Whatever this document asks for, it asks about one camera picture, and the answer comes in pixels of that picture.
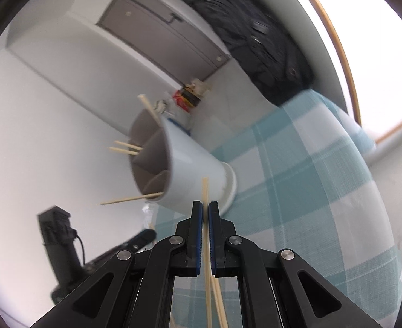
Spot teal checked tablecloth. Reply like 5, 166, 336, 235
153, 89, 402, 328

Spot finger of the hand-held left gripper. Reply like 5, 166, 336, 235
119, 229, 157, 252

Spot white plastic bags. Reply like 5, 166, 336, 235
141, 203, 157, 229

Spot beige paper bag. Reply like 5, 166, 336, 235
187, 79, 211, 96

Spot grey door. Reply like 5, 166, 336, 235
96, 0, 230, 83

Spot white cloth bag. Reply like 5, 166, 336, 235
155, 100, 174, 117

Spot round wooden-framed mirror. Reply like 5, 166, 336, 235
287, 0, 402, 146

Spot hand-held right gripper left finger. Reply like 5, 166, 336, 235
30, 201, 203, 328

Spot pile of wooden chopsticks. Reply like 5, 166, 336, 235
210, 278, 227, 328

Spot black backpack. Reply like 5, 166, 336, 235
190, 0, 314, 107

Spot white utensil holder grey inside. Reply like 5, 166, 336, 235
129, 109, 237, 214

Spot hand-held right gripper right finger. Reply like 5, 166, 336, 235
208, 201, 383, 328

